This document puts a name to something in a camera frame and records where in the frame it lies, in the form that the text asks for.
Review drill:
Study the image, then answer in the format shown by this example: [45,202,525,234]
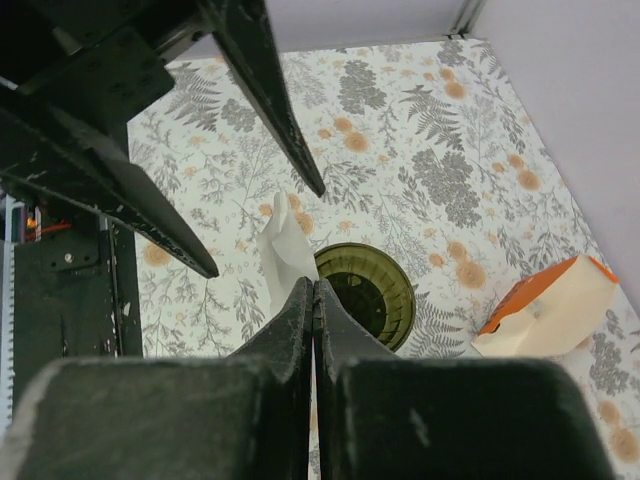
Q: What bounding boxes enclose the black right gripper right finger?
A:
[313,280,615,479]

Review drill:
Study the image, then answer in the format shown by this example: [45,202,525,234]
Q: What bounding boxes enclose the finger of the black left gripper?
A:
[198,0,326,196]

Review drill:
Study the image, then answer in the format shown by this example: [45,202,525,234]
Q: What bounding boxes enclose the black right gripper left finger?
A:
[1,278,313,479]

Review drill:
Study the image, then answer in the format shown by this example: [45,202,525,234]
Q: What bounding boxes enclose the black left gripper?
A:
[1,1,219,278]

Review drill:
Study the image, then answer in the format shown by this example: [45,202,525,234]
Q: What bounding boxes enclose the green glass coffee dripper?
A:
[314,242,416,351]

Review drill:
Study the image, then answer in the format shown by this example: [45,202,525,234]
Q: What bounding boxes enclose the white paper coffee filter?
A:
[257,191,319,316]

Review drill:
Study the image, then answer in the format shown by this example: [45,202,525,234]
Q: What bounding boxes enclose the orange coffee filter box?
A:
[471,254,619,358]

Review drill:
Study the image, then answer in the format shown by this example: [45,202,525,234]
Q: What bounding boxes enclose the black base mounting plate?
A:
[9,189,144,401]

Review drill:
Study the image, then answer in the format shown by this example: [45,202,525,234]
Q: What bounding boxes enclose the floral patterned tablecloth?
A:
[127,39,640,480]

